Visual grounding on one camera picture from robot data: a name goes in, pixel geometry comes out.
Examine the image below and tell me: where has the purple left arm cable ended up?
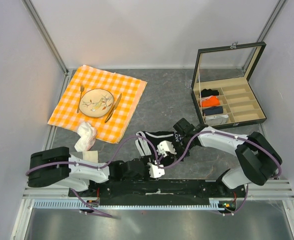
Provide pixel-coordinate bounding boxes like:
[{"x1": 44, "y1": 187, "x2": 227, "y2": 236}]
[{"x1": 24, "y1": 129, "x2": 163, "y2": 221}]

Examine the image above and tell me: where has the aluminium right frame post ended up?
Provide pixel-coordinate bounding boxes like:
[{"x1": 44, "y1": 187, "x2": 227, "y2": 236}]
[{"x1": 242, "y1": 0, "x2": 288, "y2": 74}]

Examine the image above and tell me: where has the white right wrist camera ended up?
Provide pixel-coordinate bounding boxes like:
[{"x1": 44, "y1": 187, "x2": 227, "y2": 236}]
[{"x1": 157, "y1": 140, "x2": 177, "y2": 157}]

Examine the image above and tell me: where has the beige folded cloth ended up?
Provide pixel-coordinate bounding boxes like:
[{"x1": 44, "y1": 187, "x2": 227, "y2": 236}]
[{"x1": 82, "y1": 150, "x2": 99, "y2": 163}]

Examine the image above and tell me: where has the orange checkered cloth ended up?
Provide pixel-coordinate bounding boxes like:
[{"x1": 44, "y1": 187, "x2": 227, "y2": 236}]
[{"x1": 47, "y1": 65, "x2": 147, "y2": 144}]

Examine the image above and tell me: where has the gold fork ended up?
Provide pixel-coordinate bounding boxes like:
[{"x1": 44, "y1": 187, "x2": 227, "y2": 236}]
[{"x1": 76, "y1": 83, "x2": 85, "y2": 113}]

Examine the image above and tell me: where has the aluminium left frame post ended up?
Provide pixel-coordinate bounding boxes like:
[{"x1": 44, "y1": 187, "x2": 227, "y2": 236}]
[{"x1": 21, "y1": 0, "x2": 70, "y2": 76}]

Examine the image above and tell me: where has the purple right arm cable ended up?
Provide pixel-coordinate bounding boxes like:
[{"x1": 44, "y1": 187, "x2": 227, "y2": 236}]
[{"x1": 159, "y1": 131, "x2": 283, "y2": 217}]

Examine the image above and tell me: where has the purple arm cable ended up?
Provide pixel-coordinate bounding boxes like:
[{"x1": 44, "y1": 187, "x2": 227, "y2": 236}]
[
  {"x1": 24, "y1": 129, "x2": 163, "y2": 221},
  {"x1": 159, "y1": 131, "x2": 283, "y2": 217}
]

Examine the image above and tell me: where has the black rolled underwear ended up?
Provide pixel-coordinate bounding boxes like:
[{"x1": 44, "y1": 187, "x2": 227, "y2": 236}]
[{"x1": 200, "y1": 88, "x2": 220, "y2": 98}]

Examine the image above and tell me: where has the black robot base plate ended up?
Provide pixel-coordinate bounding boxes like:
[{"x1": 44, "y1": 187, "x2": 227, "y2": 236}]
[{"x1": 78, "y1": 178, "x2": 246, "y2": 207}]

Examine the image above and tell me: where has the grey white rolled underwear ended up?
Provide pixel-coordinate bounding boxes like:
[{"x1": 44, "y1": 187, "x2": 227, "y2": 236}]
[{"x1": 204, "y1": 114, "x2": 229, "y2": 126}]

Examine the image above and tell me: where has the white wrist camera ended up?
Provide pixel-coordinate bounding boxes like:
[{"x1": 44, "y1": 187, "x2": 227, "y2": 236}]
[
  {"x1": 157, "y1": 140, "x2": 177, "y2": 157},
  {"x1": 147, "y1": 162, "x2": 165, "y2": 179}
]

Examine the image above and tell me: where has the black divided storage box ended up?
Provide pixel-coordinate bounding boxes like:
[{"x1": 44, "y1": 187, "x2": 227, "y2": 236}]
[{"x1": 191, "y1": 41, "x2": 267, "y2": 129}]

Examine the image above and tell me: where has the aluminium frame post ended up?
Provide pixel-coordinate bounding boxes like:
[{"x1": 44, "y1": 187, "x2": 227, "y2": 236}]
[
  {"x1": 242, "y1": 0, "x2": 288, "y2": 74},
  {"x1": 21, "y1": 0, "x2": 70, "y2": 76}
]

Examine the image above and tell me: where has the light blue cable duct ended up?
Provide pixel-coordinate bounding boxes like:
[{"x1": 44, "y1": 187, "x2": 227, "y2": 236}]
[{"x1": 32, "y1": 197, "x2": 237, "y2": 210}]

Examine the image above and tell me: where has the gold black knife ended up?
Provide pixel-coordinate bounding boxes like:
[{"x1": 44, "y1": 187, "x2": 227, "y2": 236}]
[{"x1": 104, "y1": 93, "x2": 123, "y2": 123}]

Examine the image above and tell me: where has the navy rolled underwear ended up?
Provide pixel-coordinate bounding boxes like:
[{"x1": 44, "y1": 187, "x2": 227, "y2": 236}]
[{"x1": 202, "y1": 106, "x2": 224, "y2": 116}]

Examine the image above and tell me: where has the beige bird pattern plate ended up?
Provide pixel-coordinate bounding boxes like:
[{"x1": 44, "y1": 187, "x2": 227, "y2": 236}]
[{"x1": 79, "y1": 88, "x2": 114, "y2": 118}]

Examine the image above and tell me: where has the black white trimmed underwear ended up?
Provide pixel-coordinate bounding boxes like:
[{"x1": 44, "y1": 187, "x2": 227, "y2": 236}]
[{"x1": 135, "y1": 131, "x2": 185, "y2": 167}]

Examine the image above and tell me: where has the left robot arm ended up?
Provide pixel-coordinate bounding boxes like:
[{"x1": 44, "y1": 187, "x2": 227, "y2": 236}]
[{"x1": 26, "y1": 146, "x2": 155, "y2": 197}]

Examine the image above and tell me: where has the white crumpled cloth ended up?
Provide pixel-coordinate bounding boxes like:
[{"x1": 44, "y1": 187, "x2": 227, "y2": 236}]
[{"x1": 74, "y1": 122, "x2": 98, "y2": 152}]

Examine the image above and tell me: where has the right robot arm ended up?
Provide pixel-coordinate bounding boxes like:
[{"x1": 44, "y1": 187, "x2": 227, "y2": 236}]
[{"x1": 173, "y1": 118, "x2": 283, "y2": 197}]

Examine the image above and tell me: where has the orange rolled underwear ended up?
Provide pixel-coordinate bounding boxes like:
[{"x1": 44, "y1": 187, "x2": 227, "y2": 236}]
[{"x1": 200, "y1": 95, "x2": 220, "y2": 108}]

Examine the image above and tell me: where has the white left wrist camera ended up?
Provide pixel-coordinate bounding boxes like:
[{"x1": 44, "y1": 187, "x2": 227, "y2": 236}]
[{"x1": 147, "y1": 162, "x2": 165, "y2": 179}]

